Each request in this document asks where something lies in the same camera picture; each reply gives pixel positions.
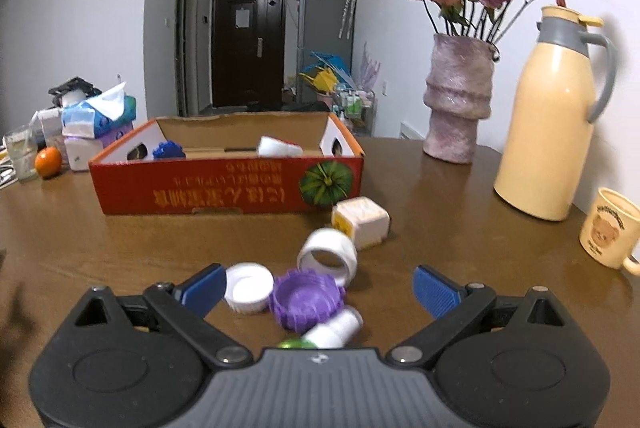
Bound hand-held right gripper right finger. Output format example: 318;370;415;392
386;265;581;370

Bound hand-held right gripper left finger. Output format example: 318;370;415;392
55;263;253;370

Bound white ridged cap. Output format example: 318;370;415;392
224;262;275;313

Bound orange cardboard box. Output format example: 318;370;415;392
89;111;365;215

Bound purple ridged cap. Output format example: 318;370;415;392
269;271;347;334

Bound small cream box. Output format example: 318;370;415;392
331;197;391;251

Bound green spray bottle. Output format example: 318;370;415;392
276;305;364;350

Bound white tape roll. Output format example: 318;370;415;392
297;228;359;287

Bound blue ridged cap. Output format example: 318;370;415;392
152;141;187;160

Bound red and white lint brush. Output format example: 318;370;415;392
257;135;304;157

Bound cream bear mug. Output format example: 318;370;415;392
579;187;640;277

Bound white and purple tissue pack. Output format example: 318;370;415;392
64;125;136;171

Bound pink mottled vase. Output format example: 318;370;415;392
422;33;497;164

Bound yellow thermos jug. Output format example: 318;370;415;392
494;5;618;222

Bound orange fruit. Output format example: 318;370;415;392
34;147;62;179

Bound blue tissue pack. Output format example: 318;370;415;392
61;82;137;140

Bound dark entrance door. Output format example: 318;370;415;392
211;0;288;114

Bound clear drinking glass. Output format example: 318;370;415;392
3;125;39;182

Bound black tangled object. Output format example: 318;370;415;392
48;77;103;99

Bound blue and yellow plastic items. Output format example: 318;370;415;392
299;52;356;94

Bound dark side door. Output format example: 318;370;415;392
176;0;201;116

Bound grey refrigerator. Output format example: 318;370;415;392
296;0;357;104

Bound white hanging umbrella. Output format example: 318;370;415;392
338;0;359;40

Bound wire cart with bottles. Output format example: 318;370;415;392
332;89;376;129

